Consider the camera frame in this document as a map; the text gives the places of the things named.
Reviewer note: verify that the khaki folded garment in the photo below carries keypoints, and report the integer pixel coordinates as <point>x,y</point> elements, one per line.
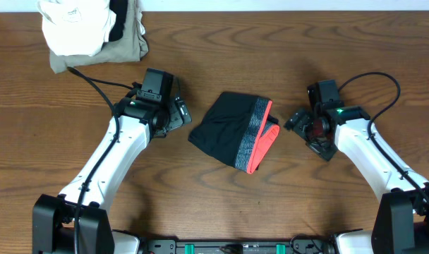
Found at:
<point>131,47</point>

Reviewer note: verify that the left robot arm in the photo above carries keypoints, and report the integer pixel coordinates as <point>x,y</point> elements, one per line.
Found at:
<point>76,220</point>

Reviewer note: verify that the black folded garment on pile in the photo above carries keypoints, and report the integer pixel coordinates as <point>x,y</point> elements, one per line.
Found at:
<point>120,8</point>

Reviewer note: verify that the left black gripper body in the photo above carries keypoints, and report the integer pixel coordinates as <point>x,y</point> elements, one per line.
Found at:
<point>181,113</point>

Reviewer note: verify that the white folded garment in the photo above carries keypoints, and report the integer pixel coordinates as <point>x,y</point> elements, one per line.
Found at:
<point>76,27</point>

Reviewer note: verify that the black leggings with coral cuffs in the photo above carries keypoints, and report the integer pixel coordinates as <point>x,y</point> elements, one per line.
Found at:
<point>237,130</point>

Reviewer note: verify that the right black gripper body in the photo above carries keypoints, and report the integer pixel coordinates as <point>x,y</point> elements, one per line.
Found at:
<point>305,125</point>

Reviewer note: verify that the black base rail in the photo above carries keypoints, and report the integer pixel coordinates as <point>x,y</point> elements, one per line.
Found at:
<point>295,245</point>

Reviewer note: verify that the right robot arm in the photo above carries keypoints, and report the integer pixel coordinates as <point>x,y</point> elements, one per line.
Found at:
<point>402,222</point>

